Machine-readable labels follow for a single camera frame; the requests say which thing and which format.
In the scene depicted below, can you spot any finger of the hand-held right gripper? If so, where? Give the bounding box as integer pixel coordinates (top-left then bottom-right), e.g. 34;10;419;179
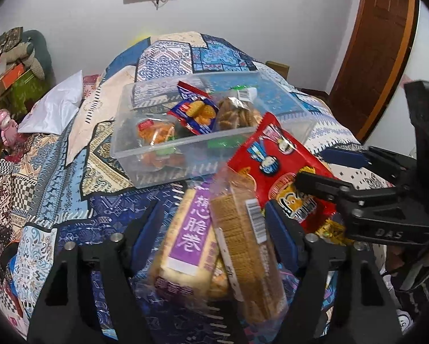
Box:
320;146;418;189
294;171;429;246

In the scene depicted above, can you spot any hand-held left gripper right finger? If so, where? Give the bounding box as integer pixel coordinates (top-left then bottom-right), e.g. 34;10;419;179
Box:
265;201;405;344

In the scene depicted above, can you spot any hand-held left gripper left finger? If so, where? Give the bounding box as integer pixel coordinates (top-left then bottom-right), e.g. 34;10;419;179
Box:
26;199;166;344

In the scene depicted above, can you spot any clear cracker packet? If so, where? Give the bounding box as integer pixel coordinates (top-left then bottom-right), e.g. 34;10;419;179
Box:
209;171;291;325

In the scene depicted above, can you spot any purple label roll packet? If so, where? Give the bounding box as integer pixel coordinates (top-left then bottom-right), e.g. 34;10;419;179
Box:
148;186;230;302

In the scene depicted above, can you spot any red snack bag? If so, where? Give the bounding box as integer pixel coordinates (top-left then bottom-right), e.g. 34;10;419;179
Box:
227;112;344;234

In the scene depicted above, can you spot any clear plastic container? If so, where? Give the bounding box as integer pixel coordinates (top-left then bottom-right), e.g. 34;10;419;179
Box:
110;71;317;189

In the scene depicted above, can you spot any yellow snack packet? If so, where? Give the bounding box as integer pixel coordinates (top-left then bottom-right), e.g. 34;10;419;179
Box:
308;218;355;247

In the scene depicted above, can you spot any orange snack packet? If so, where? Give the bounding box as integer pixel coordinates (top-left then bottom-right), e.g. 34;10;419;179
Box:
139;150;186;171
137;119;178;147

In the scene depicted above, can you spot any wooden door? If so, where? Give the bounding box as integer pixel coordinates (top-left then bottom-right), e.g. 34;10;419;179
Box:
328;0;421;143

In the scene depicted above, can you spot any green snack packet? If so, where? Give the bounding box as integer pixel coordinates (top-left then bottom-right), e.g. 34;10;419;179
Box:
206;138;241;150

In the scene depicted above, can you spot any clear cookie bag green label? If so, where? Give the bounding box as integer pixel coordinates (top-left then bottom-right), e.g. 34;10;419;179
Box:
214;85;265;132

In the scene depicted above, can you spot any blue cookie packet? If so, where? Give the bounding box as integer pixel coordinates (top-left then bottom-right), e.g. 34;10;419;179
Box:
167;81;219;136

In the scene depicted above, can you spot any black white shoe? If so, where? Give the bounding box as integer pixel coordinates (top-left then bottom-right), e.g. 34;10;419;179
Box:
381;238;429;332

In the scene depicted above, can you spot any white pillow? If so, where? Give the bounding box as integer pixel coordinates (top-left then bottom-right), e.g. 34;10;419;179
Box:
17;71;84;135

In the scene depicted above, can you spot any pink plush toy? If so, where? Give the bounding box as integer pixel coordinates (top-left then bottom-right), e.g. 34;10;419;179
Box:
0;107;21;148

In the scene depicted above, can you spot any green box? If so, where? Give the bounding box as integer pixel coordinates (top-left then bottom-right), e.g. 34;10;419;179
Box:
6;68;48;116

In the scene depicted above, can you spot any orange box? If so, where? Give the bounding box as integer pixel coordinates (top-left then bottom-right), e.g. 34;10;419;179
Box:
0;62;26;89

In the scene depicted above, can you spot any grey plush toy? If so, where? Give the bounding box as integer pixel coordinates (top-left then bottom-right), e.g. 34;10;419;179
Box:
0;27;52;80

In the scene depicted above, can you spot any wooden bed post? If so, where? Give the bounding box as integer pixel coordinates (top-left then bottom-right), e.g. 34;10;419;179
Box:
265;61;290;78

